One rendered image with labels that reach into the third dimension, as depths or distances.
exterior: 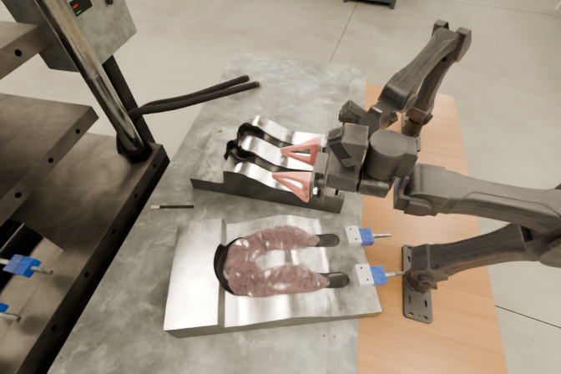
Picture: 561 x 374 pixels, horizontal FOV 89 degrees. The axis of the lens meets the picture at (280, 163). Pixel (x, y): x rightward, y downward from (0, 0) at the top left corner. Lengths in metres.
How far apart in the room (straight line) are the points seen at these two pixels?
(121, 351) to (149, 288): 0.15
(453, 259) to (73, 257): 1.01
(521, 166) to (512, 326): 1.18
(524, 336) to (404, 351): 1.21
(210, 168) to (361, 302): 0.60
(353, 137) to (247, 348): 0.58
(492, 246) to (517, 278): 1.43
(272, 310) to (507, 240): 0.50
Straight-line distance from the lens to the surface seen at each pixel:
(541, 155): 2.89
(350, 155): 0.47
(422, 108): 1.13
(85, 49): 0.96
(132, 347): 0.89
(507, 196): 0.58
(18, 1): 1.15
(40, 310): 1.06
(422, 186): 0.52
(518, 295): 2.09
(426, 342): 0.89
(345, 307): 0.79
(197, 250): 0.79
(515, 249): 0.69
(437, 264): 0.76
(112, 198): 1.14
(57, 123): 1.07
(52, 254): 1.08
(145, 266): 0.94
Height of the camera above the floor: 1.61
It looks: 51 degrees down
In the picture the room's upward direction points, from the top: straight up
